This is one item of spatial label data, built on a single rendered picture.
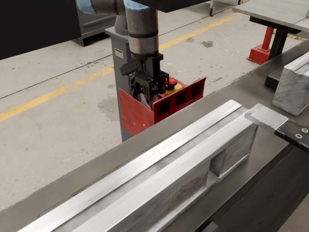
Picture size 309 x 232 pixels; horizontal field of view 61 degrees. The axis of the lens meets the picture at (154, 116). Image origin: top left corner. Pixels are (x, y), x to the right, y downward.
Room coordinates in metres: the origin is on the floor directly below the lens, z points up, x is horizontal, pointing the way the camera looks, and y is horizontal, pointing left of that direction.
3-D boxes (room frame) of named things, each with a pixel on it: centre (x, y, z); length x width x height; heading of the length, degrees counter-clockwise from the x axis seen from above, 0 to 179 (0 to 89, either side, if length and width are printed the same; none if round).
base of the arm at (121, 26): (1.21, 0.11, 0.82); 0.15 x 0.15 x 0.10
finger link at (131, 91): (0.62, 0.05, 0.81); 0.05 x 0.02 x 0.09; 131
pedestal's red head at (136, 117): (0.66, -0.02, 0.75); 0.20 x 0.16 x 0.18; 131
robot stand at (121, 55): (1.21, 0.11, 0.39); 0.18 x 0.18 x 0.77; 45
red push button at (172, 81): (0.69, -0.05, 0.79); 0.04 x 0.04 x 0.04
